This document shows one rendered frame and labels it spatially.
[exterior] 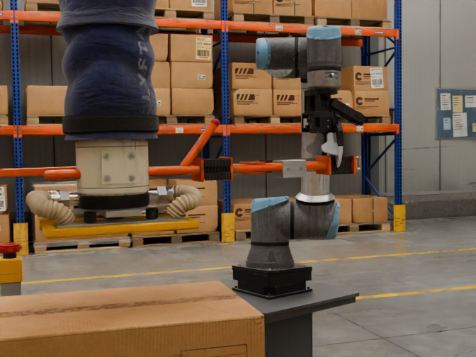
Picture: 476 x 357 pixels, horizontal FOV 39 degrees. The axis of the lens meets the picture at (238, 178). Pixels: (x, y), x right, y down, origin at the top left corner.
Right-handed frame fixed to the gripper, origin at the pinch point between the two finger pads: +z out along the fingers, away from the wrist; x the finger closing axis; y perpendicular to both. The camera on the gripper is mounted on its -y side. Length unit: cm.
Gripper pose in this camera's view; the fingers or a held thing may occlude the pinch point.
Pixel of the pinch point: (331, 163)
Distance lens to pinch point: 181.5
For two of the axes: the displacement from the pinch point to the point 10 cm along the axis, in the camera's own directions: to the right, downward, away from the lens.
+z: 0.1, 10.0, 0.5
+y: -9.4, 0.3, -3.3
